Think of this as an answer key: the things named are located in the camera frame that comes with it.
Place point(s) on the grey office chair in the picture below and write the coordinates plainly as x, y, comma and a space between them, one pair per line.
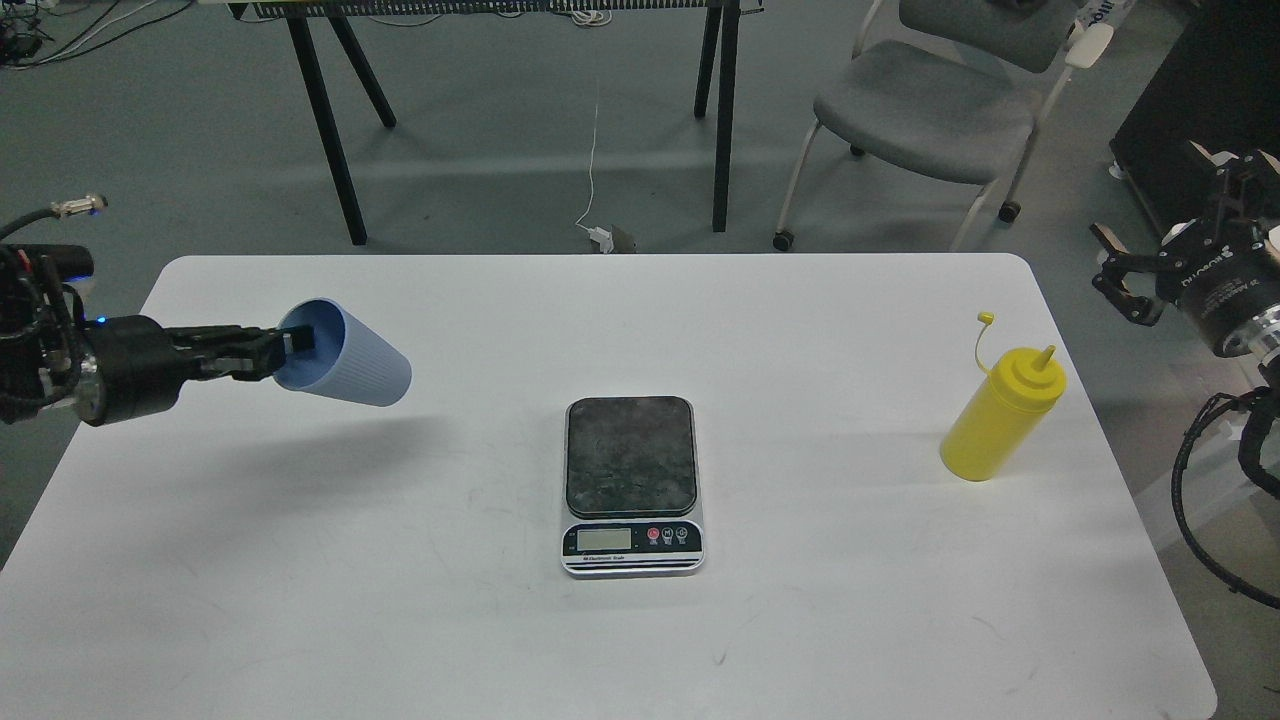
943, 118

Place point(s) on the yellow squeeze seasoning bottle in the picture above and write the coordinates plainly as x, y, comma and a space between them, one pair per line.
1016, 393

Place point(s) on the black cabinet right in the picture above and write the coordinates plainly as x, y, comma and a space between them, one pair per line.
1218, 87

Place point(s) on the blue ribbed plastic cup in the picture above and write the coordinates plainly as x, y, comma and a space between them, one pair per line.
348, 362

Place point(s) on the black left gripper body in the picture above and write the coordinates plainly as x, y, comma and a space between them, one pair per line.
133, 369

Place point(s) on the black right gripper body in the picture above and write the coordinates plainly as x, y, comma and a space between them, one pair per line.
1228, 287

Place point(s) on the digital kitchen scale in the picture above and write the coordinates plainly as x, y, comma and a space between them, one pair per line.
631, 489

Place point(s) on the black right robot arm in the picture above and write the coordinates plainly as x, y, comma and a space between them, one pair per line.
1129, 283

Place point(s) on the white power plug adapter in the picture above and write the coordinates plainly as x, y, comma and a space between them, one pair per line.
612, 240

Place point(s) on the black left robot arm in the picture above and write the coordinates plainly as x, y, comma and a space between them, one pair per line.
43, 317

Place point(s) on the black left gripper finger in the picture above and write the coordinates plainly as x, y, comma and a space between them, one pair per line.
239, 340
249, 368

